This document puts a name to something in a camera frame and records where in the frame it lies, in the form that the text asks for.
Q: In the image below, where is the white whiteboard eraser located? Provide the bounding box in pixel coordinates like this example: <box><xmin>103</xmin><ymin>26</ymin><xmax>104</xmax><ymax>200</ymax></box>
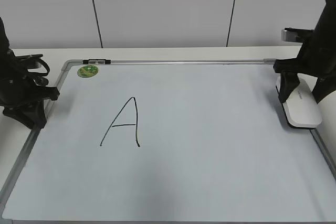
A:
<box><xmin>276</xmin><ymin>77</ymin><xmax>322</xmax><ymax>130</ymax></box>

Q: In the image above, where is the green round magnet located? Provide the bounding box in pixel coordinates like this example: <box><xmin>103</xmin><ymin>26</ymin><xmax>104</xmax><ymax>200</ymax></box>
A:
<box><xmin>77</xmin><ymin>65</ymin><xmax>99</xmax><ymax>78</ymax></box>

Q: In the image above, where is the grey framed whiteboard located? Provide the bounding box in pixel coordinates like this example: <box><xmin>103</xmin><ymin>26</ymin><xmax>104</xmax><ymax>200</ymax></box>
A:
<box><xmin>2</xmin><ymin>63</ymin><xmax>335</xmax><ymax>221</ymax></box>

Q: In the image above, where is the black silver pen clip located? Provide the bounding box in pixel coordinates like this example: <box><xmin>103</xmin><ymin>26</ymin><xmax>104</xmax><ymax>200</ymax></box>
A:
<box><xmin>82</xmin><ymin>59</ymin><xmax>111</xmax><ymax>65</ymax></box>

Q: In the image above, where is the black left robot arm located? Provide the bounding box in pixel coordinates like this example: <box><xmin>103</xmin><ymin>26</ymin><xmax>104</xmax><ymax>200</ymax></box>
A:
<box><xmin>1</xmin><ymin>22</ymin><xmax>60</xmax><ymax>129</ymax></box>

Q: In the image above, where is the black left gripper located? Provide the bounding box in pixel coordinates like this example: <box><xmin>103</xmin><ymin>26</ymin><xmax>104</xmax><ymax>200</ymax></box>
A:
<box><xmin>1</xmin><ymin>49</ymin><xmax>60</xmax><ymax>129</ymax></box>

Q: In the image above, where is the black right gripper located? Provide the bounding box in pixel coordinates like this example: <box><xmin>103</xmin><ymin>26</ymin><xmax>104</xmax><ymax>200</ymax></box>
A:
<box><xmin>273</xmin><ymin>31</ymin><xmax>336</xmax><ymax>103</ymax></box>

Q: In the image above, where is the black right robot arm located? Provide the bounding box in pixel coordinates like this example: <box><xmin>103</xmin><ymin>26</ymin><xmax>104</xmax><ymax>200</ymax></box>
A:
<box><xmin>273</xmin><ymin>0</ymin><xmax>335</xmax><ymax>103</ymax></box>

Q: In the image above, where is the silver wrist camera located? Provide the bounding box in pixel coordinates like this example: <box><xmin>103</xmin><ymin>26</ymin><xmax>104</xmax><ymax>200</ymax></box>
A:
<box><xmin>281</xmin><ymin>27</ymin><xmax>313</xmax><ymax>43</ymax></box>

